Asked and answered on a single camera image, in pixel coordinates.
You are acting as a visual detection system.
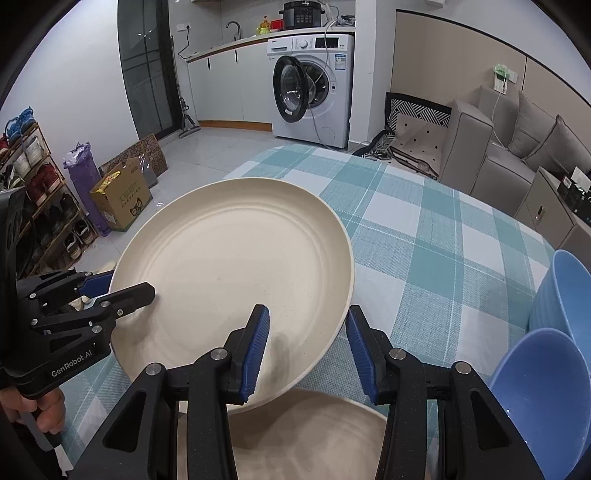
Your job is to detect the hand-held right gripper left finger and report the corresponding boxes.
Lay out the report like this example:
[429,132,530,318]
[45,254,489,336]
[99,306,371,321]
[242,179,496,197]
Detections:
[78,304,271,480]

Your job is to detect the white charging cable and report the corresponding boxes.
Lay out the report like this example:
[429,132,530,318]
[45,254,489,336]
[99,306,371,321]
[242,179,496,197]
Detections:
[488,92,509,149]

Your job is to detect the folded black white patterned rug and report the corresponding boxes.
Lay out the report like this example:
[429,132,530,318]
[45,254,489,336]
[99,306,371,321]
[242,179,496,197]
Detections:
[355,92,452,181]

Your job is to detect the brown cardboard box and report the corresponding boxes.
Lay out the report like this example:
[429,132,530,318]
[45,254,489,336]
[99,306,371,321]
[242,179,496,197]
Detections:
[90,158,153,232]

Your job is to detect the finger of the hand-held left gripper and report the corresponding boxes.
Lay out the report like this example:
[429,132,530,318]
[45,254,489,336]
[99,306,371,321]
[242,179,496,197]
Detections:
[31,282,156,343]
[17,268,115,308]

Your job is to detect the floor mop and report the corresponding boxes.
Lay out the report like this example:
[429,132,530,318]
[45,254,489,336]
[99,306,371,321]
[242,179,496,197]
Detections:
[177,97,200,139]

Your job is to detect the grey side cabinet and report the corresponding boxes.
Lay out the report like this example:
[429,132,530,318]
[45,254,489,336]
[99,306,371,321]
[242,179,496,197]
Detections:
[515,166,591,252]

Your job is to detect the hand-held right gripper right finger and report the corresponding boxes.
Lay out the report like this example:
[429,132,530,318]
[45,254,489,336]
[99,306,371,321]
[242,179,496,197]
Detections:
[345,305,546,480]

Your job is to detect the black pressure cooker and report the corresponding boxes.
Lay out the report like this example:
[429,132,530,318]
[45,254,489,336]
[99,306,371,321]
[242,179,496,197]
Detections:
[278,1,328,31]

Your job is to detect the grey sofa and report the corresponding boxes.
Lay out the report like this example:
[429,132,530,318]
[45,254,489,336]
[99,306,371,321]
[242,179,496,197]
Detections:
[438,85,591,217]

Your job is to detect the blue bowl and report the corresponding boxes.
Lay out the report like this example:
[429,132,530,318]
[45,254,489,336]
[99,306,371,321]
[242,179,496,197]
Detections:
[487,328,589,480]
[527,249,591,365]

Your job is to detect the teal checked tablecloth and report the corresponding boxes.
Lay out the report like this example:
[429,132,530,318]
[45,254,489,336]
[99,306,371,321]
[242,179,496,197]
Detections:
[55,145,561,480]

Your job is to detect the cream plate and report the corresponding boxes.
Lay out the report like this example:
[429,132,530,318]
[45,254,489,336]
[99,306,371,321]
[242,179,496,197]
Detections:
[109,178,354,407]
[178,388,389,480]

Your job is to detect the shoe rack with shoes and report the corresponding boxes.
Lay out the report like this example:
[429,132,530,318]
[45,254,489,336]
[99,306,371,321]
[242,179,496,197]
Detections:
[0,107,98,268]

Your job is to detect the purple bag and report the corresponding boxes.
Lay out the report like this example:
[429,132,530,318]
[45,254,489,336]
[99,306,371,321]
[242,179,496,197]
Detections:
[63,142,112,237]

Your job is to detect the grey sofa cushion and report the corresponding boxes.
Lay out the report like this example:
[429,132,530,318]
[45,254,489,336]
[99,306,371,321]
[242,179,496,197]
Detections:
[524,115,591,178]
[505,91,557,158]

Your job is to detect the black box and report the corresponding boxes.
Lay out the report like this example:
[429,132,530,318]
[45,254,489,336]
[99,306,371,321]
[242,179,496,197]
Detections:
[556,174,591,215]

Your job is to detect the dark glass door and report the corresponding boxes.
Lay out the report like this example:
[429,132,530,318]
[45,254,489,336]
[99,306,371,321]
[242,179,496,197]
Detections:
[117,0,181,139]

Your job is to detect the white washing machine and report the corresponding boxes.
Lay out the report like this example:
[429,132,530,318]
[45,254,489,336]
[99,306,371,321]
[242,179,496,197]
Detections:
[267,33,355,149]

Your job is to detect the white lower kitchen cabinets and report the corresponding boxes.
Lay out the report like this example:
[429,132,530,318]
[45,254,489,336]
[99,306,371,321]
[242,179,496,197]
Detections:
[187,41,274,130]

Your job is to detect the wall socket with green plug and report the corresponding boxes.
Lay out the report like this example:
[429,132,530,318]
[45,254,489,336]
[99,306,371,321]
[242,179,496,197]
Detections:
[492,65,518,95]

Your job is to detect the person's left hand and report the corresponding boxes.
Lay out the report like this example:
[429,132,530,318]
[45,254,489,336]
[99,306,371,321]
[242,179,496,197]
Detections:
[0,387,66,433]

